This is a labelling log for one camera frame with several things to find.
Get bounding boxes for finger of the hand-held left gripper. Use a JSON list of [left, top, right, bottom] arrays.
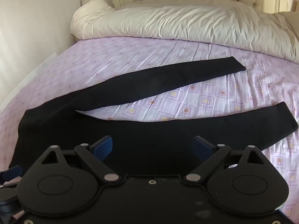
[[0, 165, 23, 181]]

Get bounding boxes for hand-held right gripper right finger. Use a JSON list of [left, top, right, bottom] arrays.
[[184, 135, 266, 183]]

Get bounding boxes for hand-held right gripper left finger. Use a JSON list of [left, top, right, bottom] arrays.
[[41, 135, 118, 183]]

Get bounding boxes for purple patterned bed sheet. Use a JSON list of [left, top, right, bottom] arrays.
[[0, 36, 299, 224]]

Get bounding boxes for white pillow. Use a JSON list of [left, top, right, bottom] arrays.
[[81, 0, 114, 13], [70, 3, 299, 65]]

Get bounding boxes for black pants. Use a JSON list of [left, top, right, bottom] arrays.
[[9, 56, 299, 176]]

